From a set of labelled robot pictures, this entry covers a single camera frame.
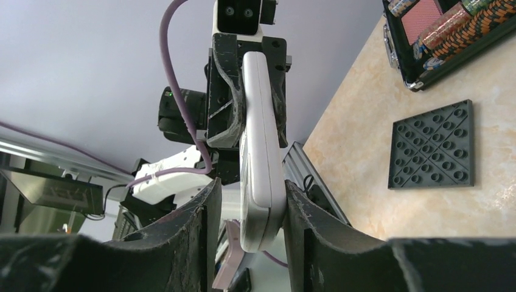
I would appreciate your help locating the dark grey studded baseplate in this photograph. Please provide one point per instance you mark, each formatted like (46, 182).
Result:
(434, 149)

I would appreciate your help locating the pink card deck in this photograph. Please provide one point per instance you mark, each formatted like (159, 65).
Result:
(421, 15)

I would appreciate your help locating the black poker chip case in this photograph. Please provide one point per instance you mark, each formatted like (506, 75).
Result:
(464, 31)

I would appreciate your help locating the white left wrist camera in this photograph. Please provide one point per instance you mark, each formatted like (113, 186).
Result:
(243, 17)

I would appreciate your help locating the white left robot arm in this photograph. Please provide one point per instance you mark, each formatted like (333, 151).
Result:
(167, 184)

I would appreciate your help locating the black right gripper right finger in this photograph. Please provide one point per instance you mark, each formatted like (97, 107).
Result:
(325, 254)

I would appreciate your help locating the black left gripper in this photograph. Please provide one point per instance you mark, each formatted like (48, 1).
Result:
(226, 106)

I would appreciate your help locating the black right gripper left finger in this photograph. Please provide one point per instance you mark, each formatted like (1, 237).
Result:
(175, 253)

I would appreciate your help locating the white remote control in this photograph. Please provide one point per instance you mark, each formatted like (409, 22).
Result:
(262, 187)

